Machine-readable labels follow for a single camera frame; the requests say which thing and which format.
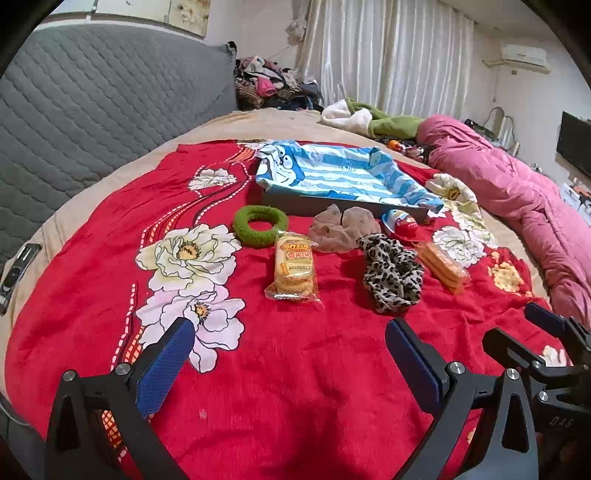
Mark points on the white air conditioner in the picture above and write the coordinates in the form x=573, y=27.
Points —
x=526, y=55

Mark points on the red white snack wrappers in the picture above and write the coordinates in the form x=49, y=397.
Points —
x=412, y=148

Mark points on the green white plush blanket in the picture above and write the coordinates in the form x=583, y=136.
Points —
x=392, y=122

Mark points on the red chocolate egg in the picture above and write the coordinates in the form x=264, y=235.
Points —
x=401, y=224

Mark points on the black silver device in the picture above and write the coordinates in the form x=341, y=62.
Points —
x=21, y=267

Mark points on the round cookie packet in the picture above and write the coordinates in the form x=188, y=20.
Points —
x=293, y=267

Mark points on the orange biscuit packet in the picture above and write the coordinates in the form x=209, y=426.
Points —
x=441, y=265

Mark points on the tray with blue striped cloth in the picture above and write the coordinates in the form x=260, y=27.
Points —
x=332, y=175

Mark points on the black television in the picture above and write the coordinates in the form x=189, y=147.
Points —
x=575, y=143

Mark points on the wall painting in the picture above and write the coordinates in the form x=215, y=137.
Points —
x=184, y=14

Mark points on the metal chair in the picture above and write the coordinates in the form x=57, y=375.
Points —
x=497, y=110

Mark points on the beige sheer scrunchie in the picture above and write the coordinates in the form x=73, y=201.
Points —
x=332, y=230

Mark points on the grey quilted headboard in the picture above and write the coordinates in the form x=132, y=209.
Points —
x=92, y=101

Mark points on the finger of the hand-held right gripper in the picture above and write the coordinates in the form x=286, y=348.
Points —
x=542, y=316
x=512, y=348

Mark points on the green scrunchie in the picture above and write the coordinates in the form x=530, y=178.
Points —
x=240, y=226

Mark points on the leopard print scrunchie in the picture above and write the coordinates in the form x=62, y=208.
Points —
x=392, y=277

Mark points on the pile of clothes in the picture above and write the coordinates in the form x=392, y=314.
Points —
x=263, y=83

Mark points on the grey tray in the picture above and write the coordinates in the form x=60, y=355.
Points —
x=300, y=205

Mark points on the white curtain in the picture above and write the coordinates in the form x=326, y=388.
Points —
x=392, y=55

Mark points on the small orange toy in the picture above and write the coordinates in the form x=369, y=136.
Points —
x=393, y=144

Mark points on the pink quilt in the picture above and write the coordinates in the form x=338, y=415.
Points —
x=508, y=184

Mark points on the beige curtain tassel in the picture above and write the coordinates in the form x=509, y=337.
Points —
x=295, y=28

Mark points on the red floral blanket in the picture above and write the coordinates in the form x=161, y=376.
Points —
x=300, y=369

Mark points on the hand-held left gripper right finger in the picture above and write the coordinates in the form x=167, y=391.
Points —
x=413, y=367

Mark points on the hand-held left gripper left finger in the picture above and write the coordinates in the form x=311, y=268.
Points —
x=164, y=367

